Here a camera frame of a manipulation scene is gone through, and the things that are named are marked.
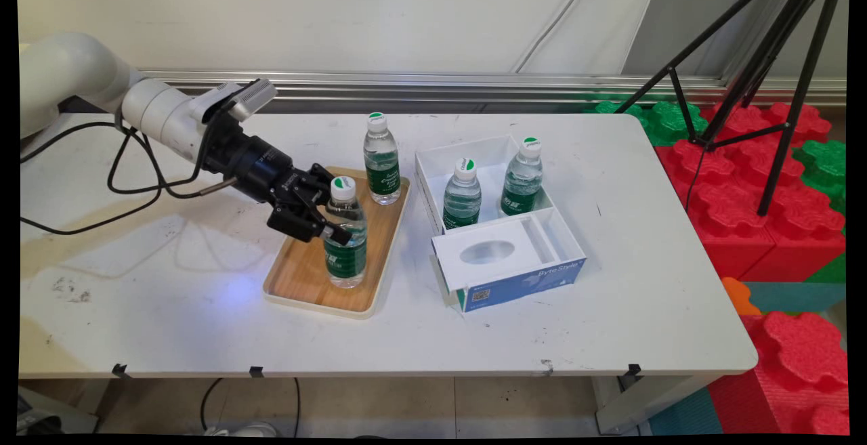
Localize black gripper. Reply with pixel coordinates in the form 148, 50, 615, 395
203, 114, 352, 245

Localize clear water bottle green label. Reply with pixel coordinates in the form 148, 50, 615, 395
500, 136, 545, 217
363, 112, 402, 206
322, 175, 368, 289
442, 157, 483, 230

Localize wooden tray with cream rim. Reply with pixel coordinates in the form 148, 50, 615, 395
262, 166, 412, 320

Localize white cardboard box blue side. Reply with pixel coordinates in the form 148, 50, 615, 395
414, 137, 587, 314

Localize red and green foam mats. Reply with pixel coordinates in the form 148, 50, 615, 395
584, 96, 710, 148

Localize red foam block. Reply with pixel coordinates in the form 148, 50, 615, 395
708, 311, 851, 436
701, 102, 832, 154
684, 181, 847, 284
654, 139, 807, 196

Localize teal foam mat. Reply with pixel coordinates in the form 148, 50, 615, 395
744, 281, 847, 315
649, 385, 724, 436

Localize orange foam piece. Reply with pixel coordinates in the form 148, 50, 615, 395
721, 277, 764, 317

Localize black tripod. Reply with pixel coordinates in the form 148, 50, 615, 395
613, 0, 849, 217

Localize green foam block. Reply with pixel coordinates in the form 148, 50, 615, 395
791, 139, 847, 215

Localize green foam mat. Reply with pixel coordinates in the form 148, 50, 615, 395
805, 252, 847, 284

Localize black cable with metal plug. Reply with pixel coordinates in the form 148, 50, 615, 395
107, 127, 239, 200

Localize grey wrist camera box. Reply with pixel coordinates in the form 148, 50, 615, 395
193, 78, 278, 124

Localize aluminium window rail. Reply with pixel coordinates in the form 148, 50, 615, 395
139, 69, 847, 108

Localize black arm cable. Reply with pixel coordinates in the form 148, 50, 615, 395
20, 130, 165, 236
20, 122, 136, 163

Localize thin black tripod cable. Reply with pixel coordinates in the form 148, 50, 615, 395
684, 140, 709, 214

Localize white table leg frame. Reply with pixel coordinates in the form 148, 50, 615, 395
593, 372, 719, 436

